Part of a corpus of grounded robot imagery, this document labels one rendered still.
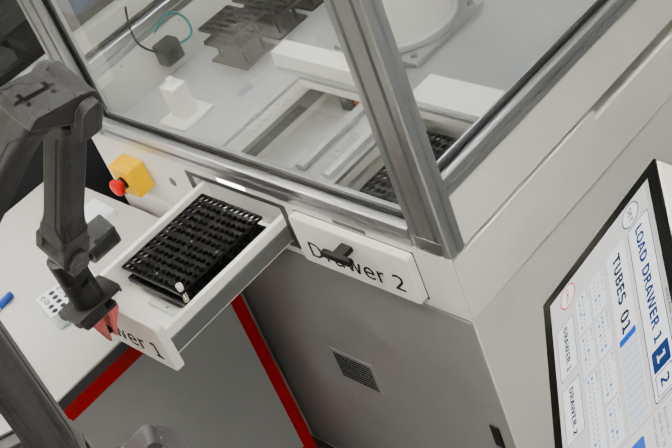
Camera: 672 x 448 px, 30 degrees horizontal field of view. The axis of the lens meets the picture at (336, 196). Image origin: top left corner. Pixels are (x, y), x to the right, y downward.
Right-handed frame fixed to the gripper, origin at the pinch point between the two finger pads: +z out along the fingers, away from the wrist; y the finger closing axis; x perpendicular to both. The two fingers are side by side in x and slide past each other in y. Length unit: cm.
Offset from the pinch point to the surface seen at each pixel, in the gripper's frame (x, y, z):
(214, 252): -4.0, 23.6, -0.1
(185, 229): 7.0, 25.8, -0.1
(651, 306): -99, 26, -25
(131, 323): -3.5, 3.0, -1.3
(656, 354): -104, 20, -25
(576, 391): -90, 19, -11
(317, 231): -21.3, 35.1, -1.5
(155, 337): -10.0, 3.0, -0.7
